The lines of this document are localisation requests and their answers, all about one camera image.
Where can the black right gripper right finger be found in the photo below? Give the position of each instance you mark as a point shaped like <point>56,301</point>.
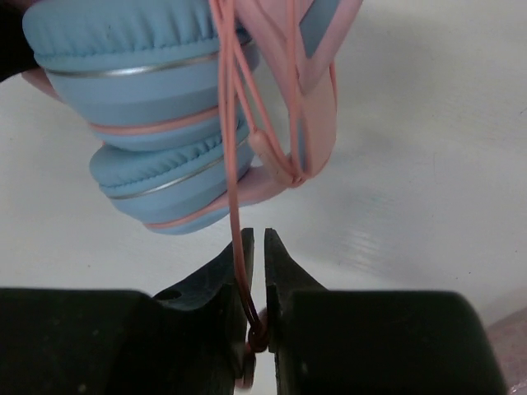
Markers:
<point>372,341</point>

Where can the pink and blue cat headphones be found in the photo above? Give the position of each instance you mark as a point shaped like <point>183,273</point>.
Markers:
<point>202,106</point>

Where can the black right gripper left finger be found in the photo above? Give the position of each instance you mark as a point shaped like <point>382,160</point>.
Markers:
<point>189,338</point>

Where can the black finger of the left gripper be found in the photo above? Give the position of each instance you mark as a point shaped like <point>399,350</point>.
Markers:
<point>16,56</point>

